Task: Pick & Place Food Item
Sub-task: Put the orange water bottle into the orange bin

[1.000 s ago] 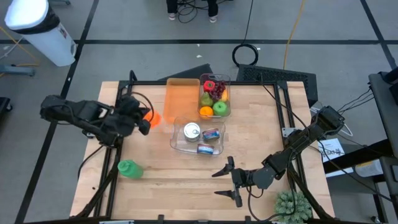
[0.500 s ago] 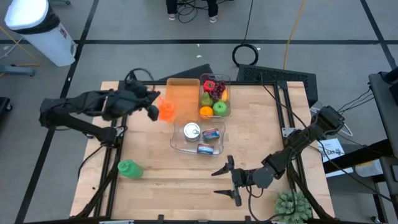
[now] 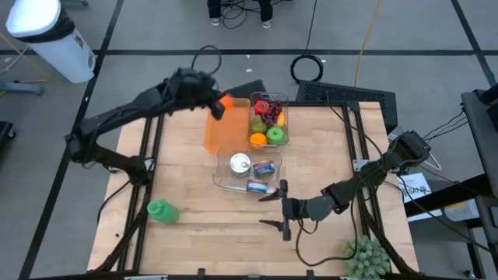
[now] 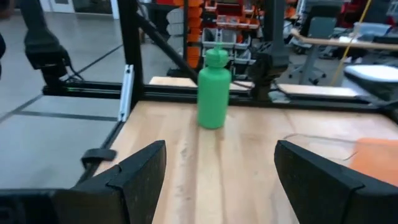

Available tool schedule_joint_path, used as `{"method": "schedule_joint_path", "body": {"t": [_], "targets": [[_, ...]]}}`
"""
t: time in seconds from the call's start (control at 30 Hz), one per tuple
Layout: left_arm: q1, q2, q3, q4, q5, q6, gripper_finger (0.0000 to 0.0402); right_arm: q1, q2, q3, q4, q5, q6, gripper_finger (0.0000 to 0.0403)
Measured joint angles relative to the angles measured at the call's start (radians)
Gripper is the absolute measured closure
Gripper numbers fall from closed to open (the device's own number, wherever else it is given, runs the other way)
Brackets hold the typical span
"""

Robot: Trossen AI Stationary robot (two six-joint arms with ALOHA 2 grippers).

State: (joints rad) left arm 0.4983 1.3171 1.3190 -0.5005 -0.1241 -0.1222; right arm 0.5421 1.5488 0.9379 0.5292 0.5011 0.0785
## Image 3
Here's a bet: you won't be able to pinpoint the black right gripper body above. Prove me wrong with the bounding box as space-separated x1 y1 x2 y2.
282 197 312 222

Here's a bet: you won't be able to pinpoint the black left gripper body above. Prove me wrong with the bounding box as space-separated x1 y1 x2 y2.
167 68 223 112

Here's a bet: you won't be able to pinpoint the blue label salmon can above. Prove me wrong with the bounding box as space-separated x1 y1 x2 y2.
253 159 276 177
246 179 269 194

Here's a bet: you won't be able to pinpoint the red toy pepper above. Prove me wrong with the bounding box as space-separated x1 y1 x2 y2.
254 100 271 117

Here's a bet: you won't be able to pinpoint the toy orange fruit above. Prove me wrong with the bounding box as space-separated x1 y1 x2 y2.
249 132 268 150

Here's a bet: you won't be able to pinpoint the tuna can with barcode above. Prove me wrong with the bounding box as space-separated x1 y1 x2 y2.
229 152 252 179

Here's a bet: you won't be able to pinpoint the dark red toy grapes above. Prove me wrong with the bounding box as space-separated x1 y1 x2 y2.
262 100 284 126

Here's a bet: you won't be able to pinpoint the green toy apple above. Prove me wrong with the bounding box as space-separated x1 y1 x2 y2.
265 126 287 146

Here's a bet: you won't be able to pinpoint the small black floor panel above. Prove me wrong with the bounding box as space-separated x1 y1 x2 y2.
224 79 268 100

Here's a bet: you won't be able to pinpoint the clear plastic fruit bin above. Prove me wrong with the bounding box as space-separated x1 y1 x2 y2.
247 91 290 149

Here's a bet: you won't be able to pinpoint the green toy pear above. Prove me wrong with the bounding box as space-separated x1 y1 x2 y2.
250 115 268 135

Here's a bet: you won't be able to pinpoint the clear plastic can bin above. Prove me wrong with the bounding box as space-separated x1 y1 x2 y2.
212 145 284 194

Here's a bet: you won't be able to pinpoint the person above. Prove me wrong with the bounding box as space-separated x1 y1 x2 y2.
207 0 274 30

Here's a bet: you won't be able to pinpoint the potted green plant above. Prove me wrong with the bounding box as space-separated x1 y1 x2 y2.
344 236 392 280

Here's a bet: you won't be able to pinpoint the green plastic squeeze bottle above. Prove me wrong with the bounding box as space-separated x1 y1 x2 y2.
146 198 181 225

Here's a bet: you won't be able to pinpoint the white printed paper sheet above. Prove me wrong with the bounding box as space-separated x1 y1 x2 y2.
397 172 444 223

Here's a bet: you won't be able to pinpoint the white trash can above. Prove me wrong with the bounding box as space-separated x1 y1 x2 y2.
5 0 96 85

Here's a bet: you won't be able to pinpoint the grey cart base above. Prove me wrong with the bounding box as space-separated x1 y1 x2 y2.
0 79 44 97

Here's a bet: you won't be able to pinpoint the black desk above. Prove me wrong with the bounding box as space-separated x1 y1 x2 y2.
461 83 498 280

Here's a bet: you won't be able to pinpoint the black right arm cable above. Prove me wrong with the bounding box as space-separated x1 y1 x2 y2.
294 217 361 268

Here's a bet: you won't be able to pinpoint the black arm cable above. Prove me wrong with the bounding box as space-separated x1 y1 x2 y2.
191 45 223 75
294 217 361 268

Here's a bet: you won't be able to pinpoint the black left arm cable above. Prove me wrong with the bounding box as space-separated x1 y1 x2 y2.
191 45 223 75

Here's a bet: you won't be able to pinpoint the coiled black floor cable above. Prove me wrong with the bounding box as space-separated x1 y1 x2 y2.
289 0 325 84

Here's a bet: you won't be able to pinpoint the black aluminium table frame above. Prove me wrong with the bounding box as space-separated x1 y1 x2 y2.
88 100 420 280

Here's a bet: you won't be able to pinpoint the yellow floor cable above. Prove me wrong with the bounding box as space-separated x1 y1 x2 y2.
352 0 385 89
0 33 51 85

